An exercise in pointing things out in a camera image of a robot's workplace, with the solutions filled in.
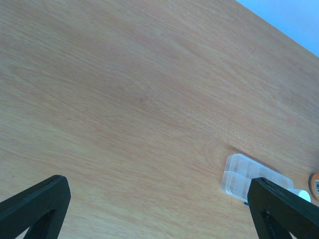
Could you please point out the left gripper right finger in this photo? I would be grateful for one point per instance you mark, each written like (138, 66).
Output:
(279, 214)

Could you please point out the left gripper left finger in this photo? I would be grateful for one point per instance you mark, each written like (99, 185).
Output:
(39, 210)

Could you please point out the small white pill bottle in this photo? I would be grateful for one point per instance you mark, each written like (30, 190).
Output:
(301, 193)

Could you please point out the orange pill bottle grey cap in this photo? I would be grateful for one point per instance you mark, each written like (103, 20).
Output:
(314, 185)

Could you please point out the clear plastic pill organizer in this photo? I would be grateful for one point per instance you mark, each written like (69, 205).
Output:
(239, 172)

